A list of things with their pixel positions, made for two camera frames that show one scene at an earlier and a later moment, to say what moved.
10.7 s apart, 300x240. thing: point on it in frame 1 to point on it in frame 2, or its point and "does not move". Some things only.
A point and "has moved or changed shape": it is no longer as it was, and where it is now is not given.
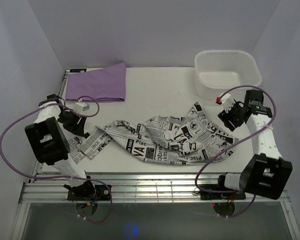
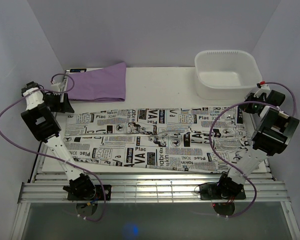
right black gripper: x=226 y=117 to x=246 y=107
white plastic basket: x=218 y=71 does not move
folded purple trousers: x=105 y=85 does not move
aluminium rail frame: x=48 y=189 does not move
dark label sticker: x=77 y=70 does not move
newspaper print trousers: x=189 y=137 has moved or changed shape
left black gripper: x=76 y=129 to x=64 y=107
